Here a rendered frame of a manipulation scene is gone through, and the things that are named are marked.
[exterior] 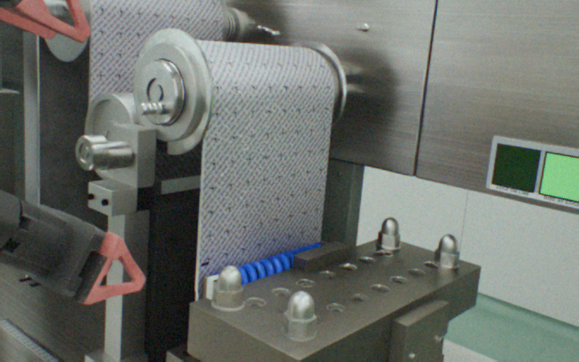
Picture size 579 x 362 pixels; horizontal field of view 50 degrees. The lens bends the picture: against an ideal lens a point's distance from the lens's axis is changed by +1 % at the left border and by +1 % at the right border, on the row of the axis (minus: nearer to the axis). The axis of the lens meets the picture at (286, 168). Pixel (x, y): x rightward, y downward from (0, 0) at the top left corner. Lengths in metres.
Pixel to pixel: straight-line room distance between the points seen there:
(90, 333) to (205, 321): 0.28
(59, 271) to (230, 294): 0.18
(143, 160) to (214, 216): 0.11
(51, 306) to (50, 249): 0.43
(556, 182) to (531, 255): 2.59
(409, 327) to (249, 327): 0.19
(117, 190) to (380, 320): 0.33
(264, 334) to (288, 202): 0.25
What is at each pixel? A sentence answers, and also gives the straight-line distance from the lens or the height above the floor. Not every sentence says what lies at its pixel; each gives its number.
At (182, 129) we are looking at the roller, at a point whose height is 1.21.
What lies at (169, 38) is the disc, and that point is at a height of 1.31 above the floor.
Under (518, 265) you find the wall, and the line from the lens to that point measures 3.44.
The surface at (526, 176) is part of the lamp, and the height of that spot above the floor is 1.18.
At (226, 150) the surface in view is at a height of 1.19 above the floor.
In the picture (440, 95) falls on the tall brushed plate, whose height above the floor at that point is 1.26.
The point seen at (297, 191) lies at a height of 1.12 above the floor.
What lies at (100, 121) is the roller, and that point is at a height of 1.19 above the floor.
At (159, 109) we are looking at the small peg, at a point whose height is 1.23.
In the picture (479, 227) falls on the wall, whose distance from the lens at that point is 3.48.
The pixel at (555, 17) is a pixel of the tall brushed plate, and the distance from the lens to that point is 0.83.
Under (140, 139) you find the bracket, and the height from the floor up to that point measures 1.19.
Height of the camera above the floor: 1.32
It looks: 12 degrees down
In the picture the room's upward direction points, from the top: 5 degrees clockwise
